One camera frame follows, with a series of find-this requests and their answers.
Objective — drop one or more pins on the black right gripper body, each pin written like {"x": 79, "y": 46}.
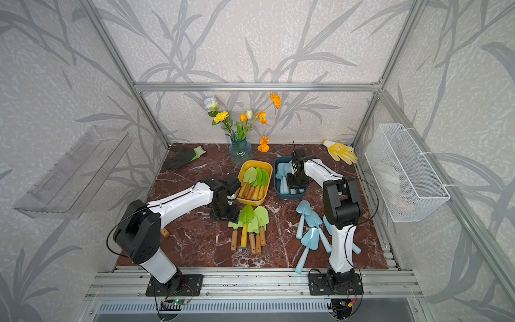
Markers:
{"x": 295, "y": 181}

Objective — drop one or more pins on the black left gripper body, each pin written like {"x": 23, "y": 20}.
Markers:
{"x": 226, "y": 211}

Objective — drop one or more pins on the blue plastic shovel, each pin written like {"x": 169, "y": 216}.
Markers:
{"x": 284, "y": 189}
{"x": 310, "y": 241}
{"x": 314, "y": 221}
{"x": 357, "y": 250}

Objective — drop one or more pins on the blue shovel pair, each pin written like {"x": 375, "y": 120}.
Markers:
{"x": 282, "y": 170}

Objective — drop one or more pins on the green pointed shovel yellow handle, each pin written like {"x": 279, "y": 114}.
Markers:
{"x": 246, "y": 215}

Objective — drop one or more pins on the light green shovel wooden handle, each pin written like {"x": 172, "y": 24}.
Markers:
{"x": 253, "y": 228}

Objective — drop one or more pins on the light green square shovel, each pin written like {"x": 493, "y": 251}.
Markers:
{"x": 234, "y": 237}

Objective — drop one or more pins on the blue plastic shovel front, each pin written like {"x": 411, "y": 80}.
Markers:
{"x": 310, "y": 241}

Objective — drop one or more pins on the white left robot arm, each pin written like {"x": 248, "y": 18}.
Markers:
{"x": 138, "y": 233}

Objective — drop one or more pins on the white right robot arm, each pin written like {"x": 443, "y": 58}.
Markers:
{"x": 342, "y": 205}

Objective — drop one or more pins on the dark teal storage box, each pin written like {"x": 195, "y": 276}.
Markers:
{"x": 295, "y": 194}

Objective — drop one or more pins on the yellow storage box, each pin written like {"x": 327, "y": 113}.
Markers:
{"x": 257, "y": 164}

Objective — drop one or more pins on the glass flower vase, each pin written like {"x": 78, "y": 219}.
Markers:
{"x": 240, "y": 151}

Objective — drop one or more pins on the yellow dotted work glove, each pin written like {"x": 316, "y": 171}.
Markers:
{"x": 339, "y": 151}

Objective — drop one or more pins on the black green work glove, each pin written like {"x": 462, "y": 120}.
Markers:
{"x": 183, "y": 156}

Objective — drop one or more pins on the artificial flower bouquet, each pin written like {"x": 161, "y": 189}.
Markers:
{"x": 244, "y": 125}

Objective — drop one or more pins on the green rake wooden handle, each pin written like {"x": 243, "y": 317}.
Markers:
{"x": 165, "y": 232}

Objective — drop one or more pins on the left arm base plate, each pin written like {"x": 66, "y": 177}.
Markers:
{"x": 178, "y": 285}

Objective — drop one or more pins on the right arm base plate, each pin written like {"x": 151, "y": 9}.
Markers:
{"x": 335, "y": 283}

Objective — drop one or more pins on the white wire mesh basket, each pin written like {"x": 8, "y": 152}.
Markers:
{"x": 408, "y": 183}

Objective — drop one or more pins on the aluminium frame rail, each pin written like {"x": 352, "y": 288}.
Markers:
{"x": 128, "y": 282}

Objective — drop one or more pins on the clear plastic wall shelf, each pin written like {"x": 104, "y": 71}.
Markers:
{"x": 67, "y": 189}

